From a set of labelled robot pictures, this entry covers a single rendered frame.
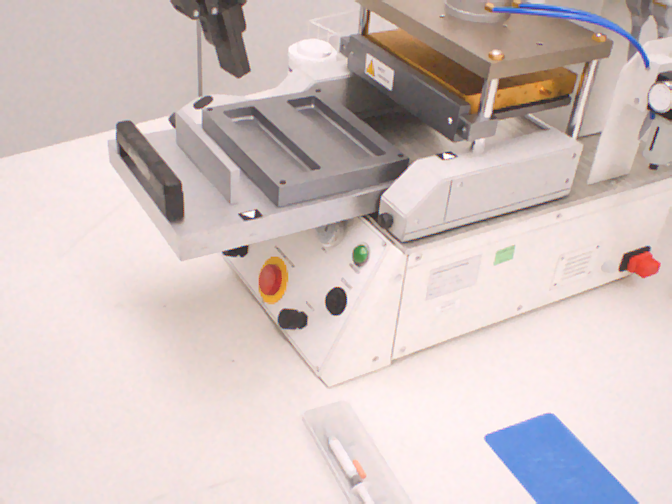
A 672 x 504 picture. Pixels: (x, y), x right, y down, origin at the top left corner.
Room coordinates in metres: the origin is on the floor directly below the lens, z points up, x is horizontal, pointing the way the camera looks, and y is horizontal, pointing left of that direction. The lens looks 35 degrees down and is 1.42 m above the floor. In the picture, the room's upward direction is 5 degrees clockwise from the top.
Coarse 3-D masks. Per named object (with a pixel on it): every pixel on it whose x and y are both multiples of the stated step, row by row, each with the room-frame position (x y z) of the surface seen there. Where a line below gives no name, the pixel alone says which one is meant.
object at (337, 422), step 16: (320, 416) 0.61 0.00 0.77; (336, 416) 0.61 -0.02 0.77; (352, 416) 0.62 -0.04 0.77; (320, 432) 0.59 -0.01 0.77; (336, 432) 0.59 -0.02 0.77; (352, 432) 0.59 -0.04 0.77; (336, 448) 0.57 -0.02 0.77; (352, 448) 0.57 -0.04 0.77; (368, 448) 0.57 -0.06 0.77; (336, 464) 0.55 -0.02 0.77; (352, 464) 0.55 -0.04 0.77; (368, 464) 0.55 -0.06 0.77; (384, 464) 0.56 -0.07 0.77; (352, 480) 0.53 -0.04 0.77; (368, 480) 0.53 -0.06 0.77; (384, 480) 0.53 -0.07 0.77; (352, 496) 0.51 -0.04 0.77; (368, 496) 0.51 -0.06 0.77; (384, 496) 0.52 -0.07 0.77; (400, 496) 0.52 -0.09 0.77
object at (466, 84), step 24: (384, 48) 0.97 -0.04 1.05; (408, 48) 0.96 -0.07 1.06; (432, 48) 0.97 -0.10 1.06; (432, 72) 0.89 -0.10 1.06; (456, 72) 0.90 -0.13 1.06; (552, 72) 0.93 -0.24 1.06; (480, 96) 0.85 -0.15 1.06; (504, 96) 0.87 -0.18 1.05; (528, 96) 0.89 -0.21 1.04; (552, 96) 0.89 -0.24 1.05
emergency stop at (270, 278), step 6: (264, 270) 0.83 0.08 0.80; (270, 270) 0.82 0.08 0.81; (276, 270) 0.82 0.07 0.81; (264, 276) 0.82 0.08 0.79; (270, 276) 0.82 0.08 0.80; (276, 276) 0.81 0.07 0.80; (264, 282) 0.82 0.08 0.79; (270, 282) 0.81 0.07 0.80; (276, 282) 0.81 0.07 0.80; (264, 288) 0.81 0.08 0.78; (270, 288) 0.81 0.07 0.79; (276, 288) 0.80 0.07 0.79; (270, 294) 0.80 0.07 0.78
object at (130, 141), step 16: (128, 128) 0.78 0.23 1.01; (128, 144) 0.76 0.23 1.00; (144, 144) 0.75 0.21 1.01; (144, 160) 0.72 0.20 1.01; (160, 160) 0.72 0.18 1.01; (160, 176) 0.69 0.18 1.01; (176, 176) 0.69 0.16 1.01; (160, 192) 0.68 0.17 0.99; (176, 192) 0.68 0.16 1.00; (176, 208) 0.68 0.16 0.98
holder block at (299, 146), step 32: (288, 96) 0.93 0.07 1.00; (320, 96) 0.94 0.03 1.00; (224, 128) 0.83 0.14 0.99; (256, 128) 0.87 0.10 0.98; (288, 128) 0.85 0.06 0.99; (320, 128) 0.88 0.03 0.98; (352, 128) 0.87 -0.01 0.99; (256, 160) 0.76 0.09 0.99; (288, 160) 0.80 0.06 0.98; (320, 160) 0.78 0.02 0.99; (352, 160) 0.78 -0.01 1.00; (384, 160) 0.79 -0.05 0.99; (288, 192) 0.72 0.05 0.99; (320, 192) 0.74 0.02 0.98
